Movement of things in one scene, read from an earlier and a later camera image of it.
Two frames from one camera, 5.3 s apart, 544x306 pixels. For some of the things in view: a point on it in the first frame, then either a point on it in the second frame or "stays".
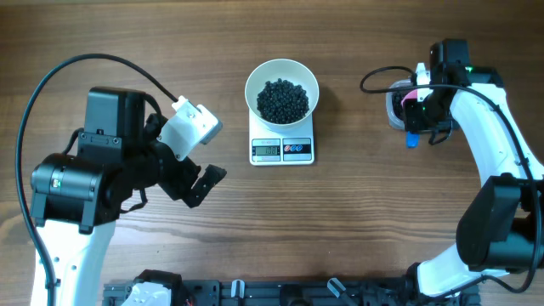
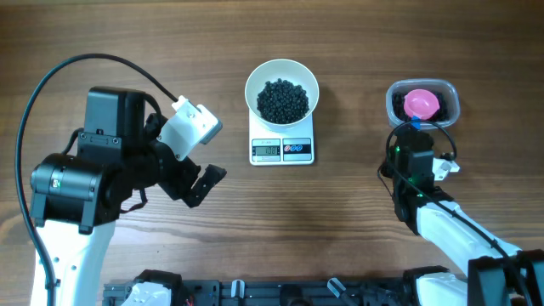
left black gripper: (181, 184) stays
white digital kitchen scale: (295, 148) stays
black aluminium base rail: (303, 292) stays
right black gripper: (413, 121) to (401, 131)
